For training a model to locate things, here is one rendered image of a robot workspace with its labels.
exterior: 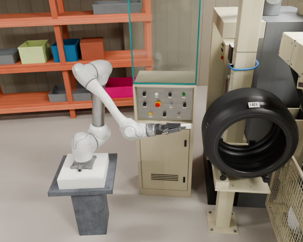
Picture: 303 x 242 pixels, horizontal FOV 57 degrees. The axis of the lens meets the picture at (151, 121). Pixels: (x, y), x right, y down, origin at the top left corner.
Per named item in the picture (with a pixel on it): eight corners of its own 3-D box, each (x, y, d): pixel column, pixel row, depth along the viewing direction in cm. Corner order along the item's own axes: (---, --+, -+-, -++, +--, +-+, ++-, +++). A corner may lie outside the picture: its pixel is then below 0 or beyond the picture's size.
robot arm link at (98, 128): (83, 145, 241) (100, 134, 257) (97, 153, 234) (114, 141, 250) (81, 60, 200) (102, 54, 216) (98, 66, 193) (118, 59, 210)
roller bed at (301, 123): (272, 140, 225) (279, 107, 211) (291, 141, 223) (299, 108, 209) (279, 154, 208) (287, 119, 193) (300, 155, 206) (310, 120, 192)
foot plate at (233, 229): (206, 210, 279) (207, 209, 278) (233, 212, 276) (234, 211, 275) (208, 232, 256) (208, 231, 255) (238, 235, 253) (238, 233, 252)
